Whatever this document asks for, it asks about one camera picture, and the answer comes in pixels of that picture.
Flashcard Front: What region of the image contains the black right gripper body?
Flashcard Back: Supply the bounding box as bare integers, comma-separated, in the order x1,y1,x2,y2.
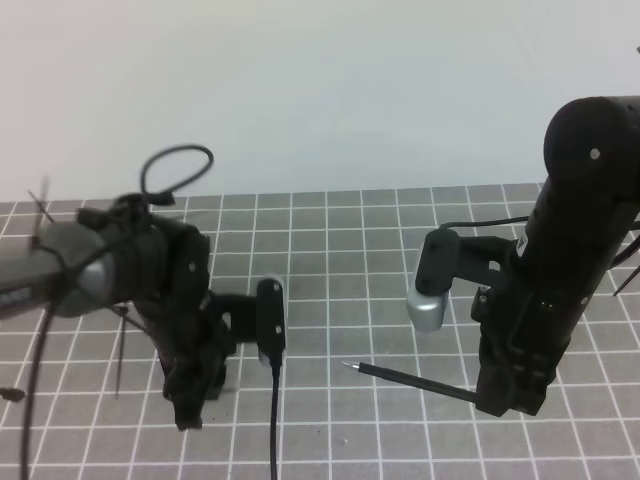
471,284,585,385

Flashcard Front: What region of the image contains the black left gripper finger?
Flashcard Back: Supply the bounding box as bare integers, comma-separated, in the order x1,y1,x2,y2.
169,369,225,431

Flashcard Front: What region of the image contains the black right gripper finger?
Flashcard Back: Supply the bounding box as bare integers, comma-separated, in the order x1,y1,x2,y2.
475,369,553,417

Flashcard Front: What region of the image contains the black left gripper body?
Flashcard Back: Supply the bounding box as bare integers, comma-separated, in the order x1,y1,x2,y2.
134,224,256,395

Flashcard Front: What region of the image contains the black pen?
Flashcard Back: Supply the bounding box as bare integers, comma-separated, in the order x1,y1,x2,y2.
342,361,477,403

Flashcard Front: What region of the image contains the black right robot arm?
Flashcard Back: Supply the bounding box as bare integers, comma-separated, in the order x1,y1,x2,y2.
471,96,639,417

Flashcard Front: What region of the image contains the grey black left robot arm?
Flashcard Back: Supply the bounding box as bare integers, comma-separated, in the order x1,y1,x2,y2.
1,194,266,431

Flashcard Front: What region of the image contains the grey grid tablecloth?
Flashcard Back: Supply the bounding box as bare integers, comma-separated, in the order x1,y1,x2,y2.
31,184,639,479

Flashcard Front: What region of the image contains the black left camera cable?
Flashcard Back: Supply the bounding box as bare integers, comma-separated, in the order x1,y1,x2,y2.
268,359,282,480

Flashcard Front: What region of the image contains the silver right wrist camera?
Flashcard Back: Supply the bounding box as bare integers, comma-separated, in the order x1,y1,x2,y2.
406,228,459,333

